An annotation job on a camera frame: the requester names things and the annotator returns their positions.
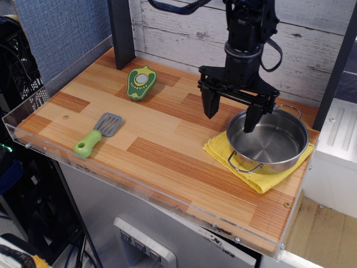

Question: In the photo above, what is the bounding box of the green handled grey spatula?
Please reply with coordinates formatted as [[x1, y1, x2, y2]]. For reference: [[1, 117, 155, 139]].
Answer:
[[74, 112, 122, 158]]

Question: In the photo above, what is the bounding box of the yellow folded cloth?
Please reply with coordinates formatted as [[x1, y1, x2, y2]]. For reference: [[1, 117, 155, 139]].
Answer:
[[202, 131, 315, 194]]

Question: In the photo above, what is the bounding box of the dark vertical post right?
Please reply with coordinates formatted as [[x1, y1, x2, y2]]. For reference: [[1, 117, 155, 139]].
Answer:
[[312, 4, 356, 131]]

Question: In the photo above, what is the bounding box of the black plastic crate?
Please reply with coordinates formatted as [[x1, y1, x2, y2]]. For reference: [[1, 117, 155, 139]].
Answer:
[[1, 27, 43, 100]]

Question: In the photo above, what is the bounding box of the silver toy fridge cabinet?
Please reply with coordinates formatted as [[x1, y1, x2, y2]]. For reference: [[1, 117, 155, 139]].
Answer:
[[59, 162, 261, 267]]

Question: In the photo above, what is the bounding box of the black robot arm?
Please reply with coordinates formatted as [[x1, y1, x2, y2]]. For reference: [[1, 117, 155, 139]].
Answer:
[[199, 1, 282, 133]]

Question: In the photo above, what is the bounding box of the white toy sink counter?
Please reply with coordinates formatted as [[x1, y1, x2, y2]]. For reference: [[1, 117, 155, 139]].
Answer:
[[302, 99, 356, 218]]

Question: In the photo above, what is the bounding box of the stainless steel pot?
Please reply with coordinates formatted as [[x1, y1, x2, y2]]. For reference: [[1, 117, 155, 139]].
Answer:
[[226, 104, 310, 174]]

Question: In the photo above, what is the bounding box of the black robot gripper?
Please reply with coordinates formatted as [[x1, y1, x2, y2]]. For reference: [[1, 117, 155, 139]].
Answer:
[[199, 50, 279, 133]]

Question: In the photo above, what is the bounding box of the green toy avocado half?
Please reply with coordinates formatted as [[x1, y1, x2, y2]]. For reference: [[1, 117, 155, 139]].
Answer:
[[126, 65, 157, 101]]

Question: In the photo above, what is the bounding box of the dark vertical post left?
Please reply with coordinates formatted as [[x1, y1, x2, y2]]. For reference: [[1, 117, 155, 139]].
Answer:
[[108, 0, 136, 70]]

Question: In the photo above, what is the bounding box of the dark vertical post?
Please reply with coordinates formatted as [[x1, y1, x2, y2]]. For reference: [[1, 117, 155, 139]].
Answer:
[[312, 4, 356, 131], [108, 0, 136, 70]]

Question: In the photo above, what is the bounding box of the clear acrylic table guard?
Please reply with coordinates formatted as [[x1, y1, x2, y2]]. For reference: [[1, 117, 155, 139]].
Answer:
[[1, 37, 320, 262]]

